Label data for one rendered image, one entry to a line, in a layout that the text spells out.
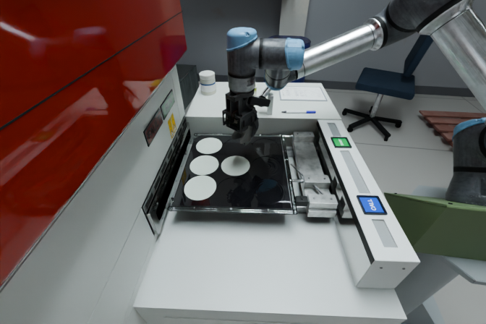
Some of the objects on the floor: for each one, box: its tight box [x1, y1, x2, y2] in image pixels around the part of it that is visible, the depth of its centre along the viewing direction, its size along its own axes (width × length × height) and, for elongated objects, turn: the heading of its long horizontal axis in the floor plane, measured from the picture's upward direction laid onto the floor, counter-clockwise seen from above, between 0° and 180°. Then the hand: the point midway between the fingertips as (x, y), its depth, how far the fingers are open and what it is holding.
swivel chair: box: [342, 35, 433, 141], centre depth 227 cm, size 66×63×113 cm
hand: (246, 140), depth 79 cm, fingers closed
